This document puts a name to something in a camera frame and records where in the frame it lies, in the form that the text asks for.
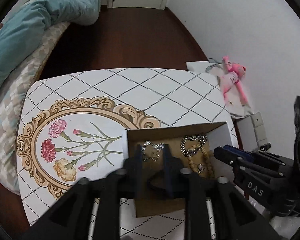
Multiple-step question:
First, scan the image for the teal quilted duvet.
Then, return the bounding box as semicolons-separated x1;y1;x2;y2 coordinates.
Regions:
0;0;101;87

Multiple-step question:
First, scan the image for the black smart band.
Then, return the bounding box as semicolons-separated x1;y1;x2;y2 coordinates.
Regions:
145;170;170;199

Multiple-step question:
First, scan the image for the white wall socket strip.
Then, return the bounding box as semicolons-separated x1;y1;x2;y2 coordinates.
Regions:
250;112;269;148

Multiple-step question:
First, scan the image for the checked patterned mattress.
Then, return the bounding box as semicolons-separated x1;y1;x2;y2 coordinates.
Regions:
0;22;70;195

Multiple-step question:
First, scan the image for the thick silver chain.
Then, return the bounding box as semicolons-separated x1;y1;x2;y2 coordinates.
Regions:
180;134;208;158

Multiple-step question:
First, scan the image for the white cardboard jewelry box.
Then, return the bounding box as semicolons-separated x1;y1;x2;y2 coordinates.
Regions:
123;122;233;218

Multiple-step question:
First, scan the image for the floral patterned tablecloth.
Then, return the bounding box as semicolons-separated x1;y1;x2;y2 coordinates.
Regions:
16;68;237;225

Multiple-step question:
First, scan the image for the pink panther plush toy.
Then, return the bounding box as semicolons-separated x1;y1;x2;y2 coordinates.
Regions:
220;56;248;105

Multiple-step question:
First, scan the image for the silver chain bracelet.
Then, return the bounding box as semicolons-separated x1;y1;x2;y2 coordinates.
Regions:
141;140;166;162

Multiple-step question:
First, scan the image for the wooden bead necklace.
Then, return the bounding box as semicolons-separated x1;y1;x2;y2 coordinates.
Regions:
186;149;216;179

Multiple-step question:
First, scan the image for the black power adapter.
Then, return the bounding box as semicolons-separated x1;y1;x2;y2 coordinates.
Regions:
259;143;271;152

